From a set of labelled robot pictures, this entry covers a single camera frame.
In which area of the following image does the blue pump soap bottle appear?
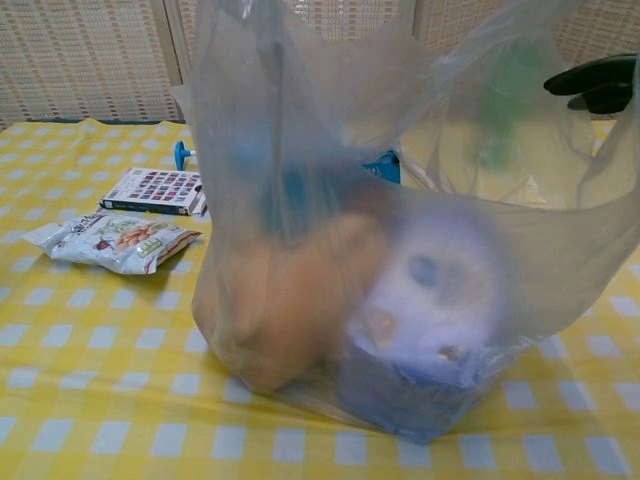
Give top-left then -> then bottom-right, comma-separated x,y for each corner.
172,119 -> 402,236

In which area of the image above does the translucent plastic bag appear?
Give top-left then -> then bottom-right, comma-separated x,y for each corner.
188,0 -> 640,434

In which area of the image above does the woven folding screen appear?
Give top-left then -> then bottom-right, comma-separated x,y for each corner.
0,0 -> 640,124

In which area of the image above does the card pack with coloured squares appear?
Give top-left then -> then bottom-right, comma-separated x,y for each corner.
99,167 -> 209,218

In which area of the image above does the green chip can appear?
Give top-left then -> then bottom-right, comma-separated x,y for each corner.
467,47 -> 544,169

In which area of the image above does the orange plush toy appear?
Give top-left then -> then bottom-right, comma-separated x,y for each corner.
193,211 -> 387,392

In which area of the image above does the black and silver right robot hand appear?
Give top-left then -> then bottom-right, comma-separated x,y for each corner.
543,53 -> 637,116

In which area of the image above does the yellow checked tablecloth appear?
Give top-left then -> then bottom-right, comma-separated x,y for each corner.
0,118 -> 640,480

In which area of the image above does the white snack packet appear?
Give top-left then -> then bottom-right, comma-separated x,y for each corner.
21,211 -> 204,277

